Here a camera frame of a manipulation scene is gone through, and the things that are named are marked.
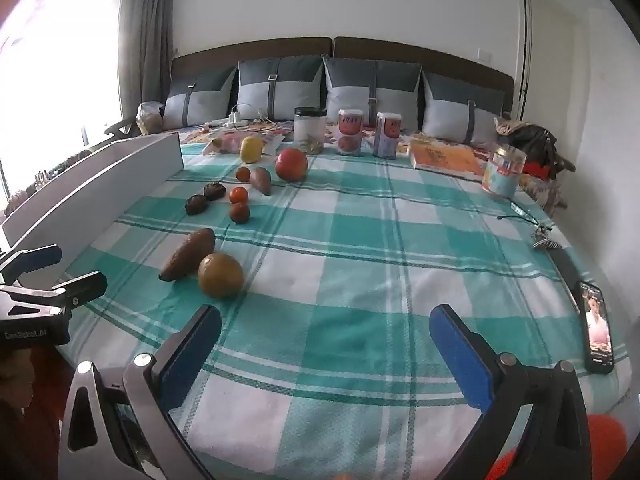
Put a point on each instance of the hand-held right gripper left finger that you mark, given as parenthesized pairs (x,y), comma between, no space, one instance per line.
(192,360)

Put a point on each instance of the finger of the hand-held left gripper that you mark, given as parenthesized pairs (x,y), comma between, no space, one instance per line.
(37,259)
(85,286)

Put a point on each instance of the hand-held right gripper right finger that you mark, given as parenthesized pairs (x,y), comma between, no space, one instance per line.
(460,360)

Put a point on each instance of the greenish brown round fruit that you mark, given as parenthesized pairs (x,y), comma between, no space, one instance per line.
(220,275)

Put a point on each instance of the white cardboard box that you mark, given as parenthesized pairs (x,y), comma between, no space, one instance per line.
(100,180)

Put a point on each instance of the large sweet potato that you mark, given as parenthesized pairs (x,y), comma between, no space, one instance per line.
(187,255)

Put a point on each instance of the small red tomato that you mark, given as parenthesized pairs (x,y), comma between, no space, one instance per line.
(238,194)
(243,174)
(239,212)

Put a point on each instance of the black smartphone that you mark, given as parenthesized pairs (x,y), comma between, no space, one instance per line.
(596,327)

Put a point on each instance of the bunch of keys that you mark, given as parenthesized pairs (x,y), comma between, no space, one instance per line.
(544,240)

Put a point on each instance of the dark metal object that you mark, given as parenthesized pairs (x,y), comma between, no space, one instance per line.
(120,128)

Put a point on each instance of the orange round object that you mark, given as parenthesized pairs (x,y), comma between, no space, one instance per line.
(607,435)

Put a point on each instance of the clear bag of yellow food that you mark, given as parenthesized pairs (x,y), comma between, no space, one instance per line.
(150,119)

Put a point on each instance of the small sweet potato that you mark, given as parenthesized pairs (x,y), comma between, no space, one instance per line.
(261,180)

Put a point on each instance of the clear jar with colourful label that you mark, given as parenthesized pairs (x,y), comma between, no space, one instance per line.
(504,170)

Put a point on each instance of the clear pink printed packet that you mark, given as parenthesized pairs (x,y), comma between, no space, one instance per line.
(226,143)

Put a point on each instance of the orange book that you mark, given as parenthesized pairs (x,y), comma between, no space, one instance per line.
(445,159)

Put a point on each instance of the grey white pillow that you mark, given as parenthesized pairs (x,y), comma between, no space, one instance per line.
(372,85)
(280,90)
(460,110)
(200,100)

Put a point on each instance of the large red round fruit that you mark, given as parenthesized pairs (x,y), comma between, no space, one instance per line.
(291,164)

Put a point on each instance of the dark bag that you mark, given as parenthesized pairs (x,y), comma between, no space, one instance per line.
(530,137)

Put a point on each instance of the grey curtain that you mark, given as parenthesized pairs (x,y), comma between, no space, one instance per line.
(150,35)

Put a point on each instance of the clear jar with black lid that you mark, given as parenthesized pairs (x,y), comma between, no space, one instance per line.
(308,130)

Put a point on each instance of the brown padded headboard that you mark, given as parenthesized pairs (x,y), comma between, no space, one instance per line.
(425,57)

